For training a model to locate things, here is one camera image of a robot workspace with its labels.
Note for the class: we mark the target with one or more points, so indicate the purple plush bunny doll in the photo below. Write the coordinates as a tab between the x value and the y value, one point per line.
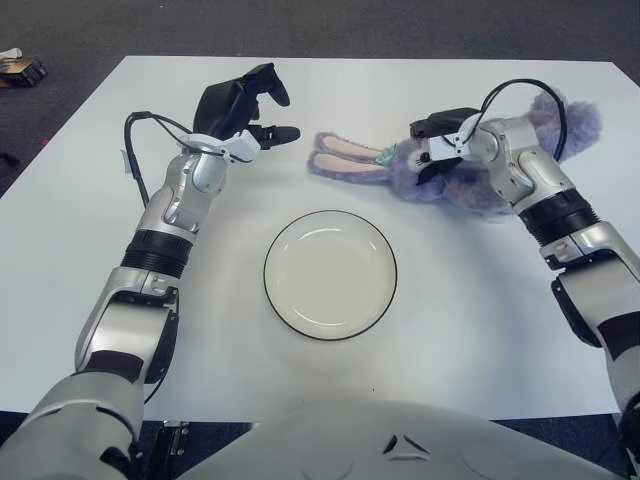
380	167

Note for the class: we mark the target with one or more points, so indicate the grey robot torso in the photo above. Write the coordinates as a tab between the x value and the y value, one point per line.
350	440

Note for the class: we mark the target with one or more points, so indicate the brown and black box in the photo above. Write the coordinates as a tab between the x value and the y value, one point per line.
22	72

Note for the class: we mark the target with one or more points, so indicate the black chair base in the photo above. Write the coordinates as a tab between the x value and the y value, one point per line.
7	159

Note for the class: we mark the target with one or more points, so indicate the white plate with black rim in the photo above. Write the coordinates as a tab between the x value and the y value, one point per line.
330	275

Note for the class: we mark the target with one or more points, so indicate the black metal bracket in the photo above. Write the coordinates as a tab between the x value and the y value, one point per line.
172	445

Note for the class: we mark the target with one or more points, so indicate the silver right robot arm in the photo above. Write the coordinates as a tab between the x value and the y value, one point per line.
560	220

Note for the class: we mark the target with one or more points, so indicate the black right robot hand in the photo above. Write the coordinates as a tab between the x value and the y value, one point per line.
445	120

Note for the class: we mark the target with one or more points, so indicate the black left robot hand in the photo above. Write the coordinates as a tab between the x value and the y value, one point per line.
220	110

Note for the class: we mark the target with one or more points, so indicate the white paper sheet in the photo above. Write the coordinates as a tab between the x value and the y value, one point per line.
10	52

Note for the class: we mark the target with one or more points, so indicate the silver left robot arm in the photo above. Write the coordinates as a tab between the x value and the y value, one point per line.
130	300

